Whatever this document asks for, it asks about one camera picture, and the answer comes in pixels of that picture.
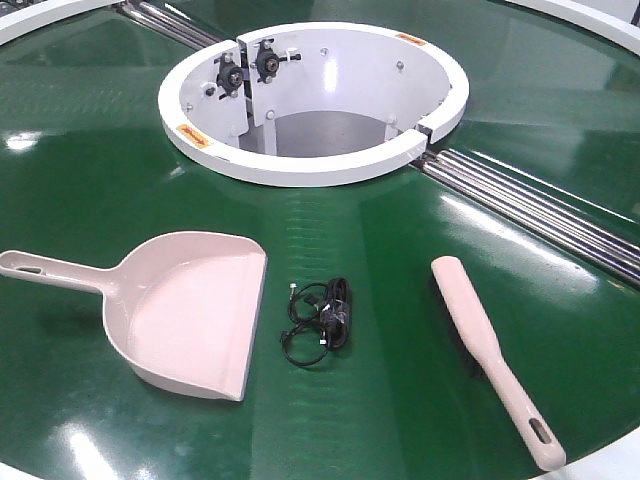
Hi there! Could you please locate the pink hand brush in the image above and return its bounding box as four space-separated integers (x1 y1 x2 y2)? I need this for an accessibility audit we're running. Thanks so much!
431 256 566 472

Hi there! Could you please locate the black cable bundle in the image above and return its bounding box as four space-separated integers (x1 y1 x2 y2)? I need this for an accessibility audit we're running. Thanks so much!
279 277 354 367

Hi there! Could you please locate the left black bearing mount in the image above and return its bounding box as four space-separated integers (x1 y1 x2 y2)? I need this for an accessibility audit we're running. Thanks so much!
216 52 244 100

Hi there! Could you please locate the black bearing mount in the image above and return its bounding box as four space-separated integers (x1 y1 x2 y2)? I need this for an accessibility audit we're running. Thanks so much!
216 52 244 100
252 39 302 84

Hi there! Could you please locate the steel rollers top left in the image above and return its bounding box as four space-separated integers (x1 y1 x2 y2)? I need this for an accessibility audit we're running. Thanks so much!
114 1 222 50

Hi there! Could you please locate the white central ring housing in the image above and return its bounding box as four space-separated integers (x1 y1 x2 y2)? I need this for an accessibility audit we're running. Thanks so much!
158 22 470 187

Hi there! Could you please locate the white outer rim right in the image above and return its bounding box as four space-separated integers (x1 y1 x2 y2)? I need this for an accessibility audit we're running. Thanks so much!
511 0 639 56

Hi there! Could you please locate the orange arrow sticker front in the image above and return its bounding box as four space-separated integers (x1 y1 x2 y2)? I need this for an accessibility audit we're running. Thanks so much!
177 123 211 149

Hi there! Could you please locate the right black bearing mount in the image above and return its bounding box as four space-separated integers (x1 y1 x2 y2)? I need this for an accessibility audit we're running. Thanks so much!
252 39 302 84

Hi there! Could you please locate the white rim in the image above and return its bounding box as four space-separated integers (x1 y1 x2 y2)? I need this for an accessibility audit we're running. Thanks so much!
511 0 639 56
0 0 117 45

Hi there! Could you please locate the pink plastic dustpan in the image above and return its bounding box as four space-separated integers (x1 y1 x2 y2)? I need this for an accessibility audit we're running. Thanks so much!
1 231 267 401

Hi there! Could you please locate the white outer rim left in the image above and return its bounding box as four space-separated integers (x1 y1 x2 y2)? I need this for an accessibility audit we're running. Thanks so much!
0 0 117 45

